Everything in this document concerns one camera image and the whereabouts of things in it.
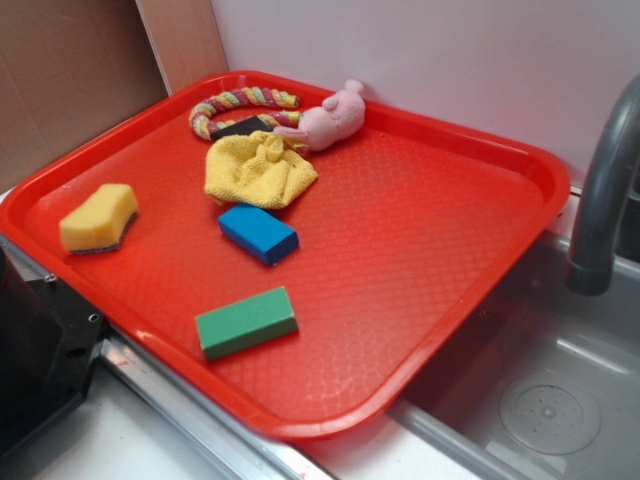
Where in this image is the red plastic tray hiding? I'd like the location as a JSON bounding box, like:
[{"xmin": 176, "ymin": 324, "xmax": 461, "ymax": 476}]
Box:
[{"xmin": 1, "ymin": 72, "xmax": 570, "ymax": 440}]

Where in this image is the grey faucet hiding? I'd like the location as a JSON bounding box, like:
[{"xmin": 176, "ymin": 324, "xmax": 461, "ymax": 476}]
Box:
[{"xmin": 566, "ymin": 78, "xmax": 639, "ymax": 296}]

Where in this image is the blue rectangular block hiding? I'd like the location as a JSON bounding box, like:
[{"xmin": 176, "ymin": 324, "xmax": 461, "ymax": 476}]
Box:
[{"xmin": 218, "ymin": 204, "xmax": 300, "ymax": 266}]

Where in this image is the multicolour rope ring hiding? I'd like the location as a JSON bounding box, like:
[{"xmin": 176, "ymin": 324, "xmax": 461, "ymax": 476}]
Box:
[{"xmin": 188, "ymin": 85, "xmax": 304, "ymax": 144}]

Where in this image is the yellow sponge with grey scourer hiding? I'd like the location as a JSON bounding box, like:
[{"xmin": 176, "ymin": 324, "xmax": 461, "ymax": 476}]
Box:
[{"xmin": 59, "ymin": 183, "xmax": 139, "ymax": 254}]

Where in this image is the black rectangular block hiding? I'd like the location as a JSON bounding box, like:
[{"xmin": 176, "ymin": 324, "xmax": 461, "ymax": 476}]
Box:
[{"xmin": 210, "ymin": 116, "xmax": 273, "ymax": 142}]

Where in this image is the brown cardboard panel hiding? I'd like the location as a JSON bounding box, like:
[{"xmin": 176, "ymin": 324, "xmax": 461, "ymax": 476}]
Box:
[{"xmin": 1, "ymin": 1, "xmax": 167, "ymax": 191}]

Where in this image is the green rectangular block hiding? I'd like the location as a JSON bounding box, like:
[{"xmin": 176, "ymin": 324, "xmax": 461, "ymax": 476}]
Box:
[{"xmin": 195, "ymin": 287, "xmax": 298, "ymax": 361}]

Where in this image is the grey plastic sink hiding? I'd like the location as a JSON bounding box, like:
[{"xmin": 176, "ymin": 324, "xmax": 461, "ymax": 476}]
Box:
[{"xmin": 387, "ymin": 185, "xmax": 640, "ymax": 480}]

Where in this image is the pink plush toy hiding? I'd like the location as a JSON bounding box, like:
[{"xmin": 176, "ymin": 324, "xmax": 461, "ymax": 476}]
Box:
[{"xmin": 273, "ymin": 79, "xmax": 366, "ymax": 152}]

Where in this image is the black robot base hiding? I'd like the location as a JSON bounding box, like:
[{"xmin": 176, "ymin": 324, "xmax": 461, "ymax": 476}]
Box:
[{"xmin": 1, "ymin": 253, "xmax": 106, "ymax": 459}]

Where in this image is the yellow cloth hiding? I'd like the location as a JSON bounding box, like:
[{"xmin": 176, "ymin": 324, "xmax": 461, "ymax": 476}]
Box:
[{"xmin": 204, "ymin": 131, "xmax": 319, "ymax": 210}]

